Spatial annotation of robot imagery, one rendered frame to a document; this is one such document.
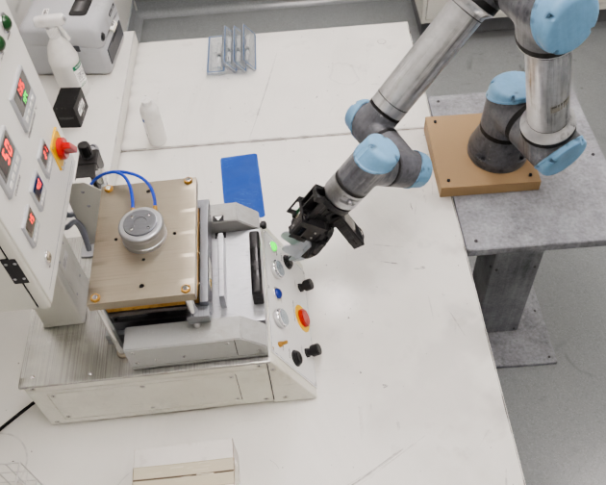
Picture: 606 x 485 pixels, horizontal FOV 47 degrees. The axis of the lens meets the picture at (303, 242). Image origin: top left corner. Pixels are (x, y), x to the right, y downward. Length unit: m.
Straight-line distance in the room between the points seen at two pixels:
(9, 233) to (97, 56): 1.17
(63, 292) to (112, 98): 0.88
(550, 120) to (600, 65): 2.04
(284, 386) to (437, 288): 0.43
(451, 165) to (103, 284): 0.95
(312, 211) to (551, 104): 0.52
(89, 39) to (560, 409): 1.78
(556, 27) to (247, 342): 0.75
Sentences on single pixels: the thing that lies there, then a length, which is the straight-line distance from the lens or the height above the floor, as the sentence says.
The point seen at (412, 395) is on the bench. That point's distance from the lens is 1.45.
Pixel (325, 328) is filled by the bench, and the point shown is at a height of 0.75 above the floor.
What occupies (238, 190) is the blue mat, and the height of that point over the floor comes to 0.75.
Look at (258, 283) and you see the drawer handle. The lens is 1.28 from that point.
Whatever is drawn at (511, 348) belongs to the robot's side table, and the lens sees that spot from 2.40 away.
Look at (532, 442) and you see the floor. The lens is 2.28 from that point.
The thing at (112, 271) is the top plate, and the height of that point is 1.11.
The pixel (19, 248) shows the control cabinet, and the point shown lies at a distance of 1.07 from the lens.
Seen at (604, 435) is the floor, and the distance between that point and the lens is 2.36.
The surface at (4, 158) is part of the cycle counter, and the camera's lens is 1.04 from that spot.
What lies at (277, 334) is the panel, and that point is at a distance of 1.35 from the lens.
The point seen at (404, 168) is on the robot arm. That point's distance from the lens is 1.35.
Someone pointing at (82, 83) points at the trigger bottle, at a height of 0.84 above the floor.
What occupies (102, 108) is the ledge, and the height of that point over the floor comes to 0.79.
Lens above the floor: 2.04
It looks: 51 degrees down
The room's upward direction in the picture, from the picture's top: 5 degrees counter-clockwise
